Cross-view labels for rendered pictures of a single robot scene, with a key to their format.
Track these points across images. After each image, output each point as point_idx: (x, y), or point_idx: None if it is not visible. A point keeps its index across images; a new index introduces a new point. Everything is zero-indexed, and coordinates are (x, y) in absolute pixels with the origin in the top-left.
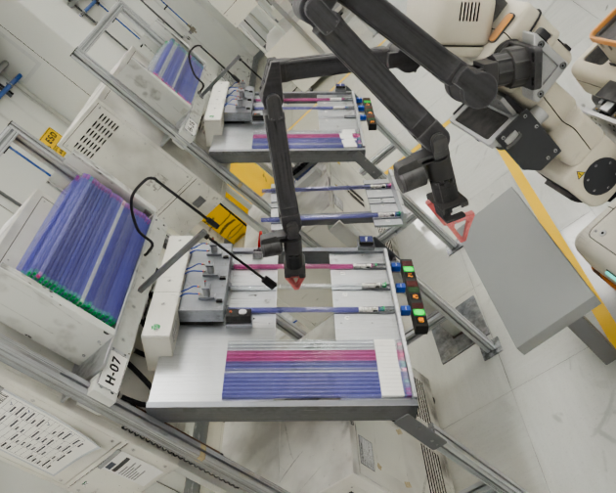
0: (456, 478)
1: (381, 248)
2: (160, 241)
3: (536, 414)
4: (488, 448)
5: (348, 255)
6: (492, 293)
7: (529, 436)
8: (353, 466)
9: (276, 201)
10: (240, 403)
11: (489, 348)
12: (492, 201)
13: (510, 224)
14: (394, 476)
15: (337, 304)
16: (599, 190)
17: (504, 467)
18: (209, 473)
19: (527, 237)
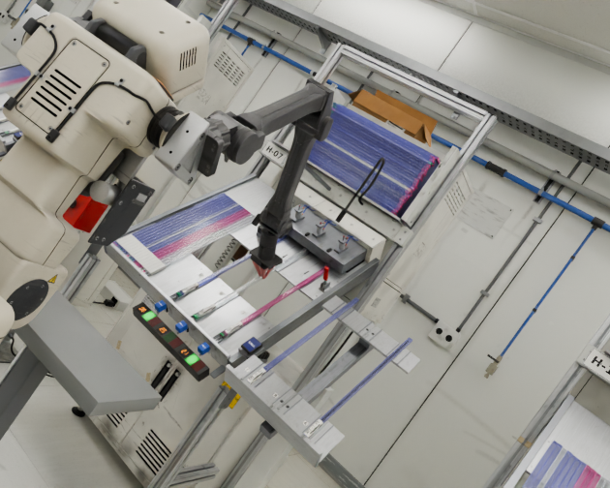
0: (97, 448)
1: (233, 357)
2: (379, 227)
3: (25, 475)
4: (72, 461)
5: (258, 335)
6: (76, 311)
7: (29, 459)
8: None
9: (378, 332)
10: (209, 194)
11: None
12: (121, 399)
13: (78, 356)
14: (128, 330)
15: (218, 282)
16: None
17: (50, 443)
18: (229, 246)
19: (50, 331)
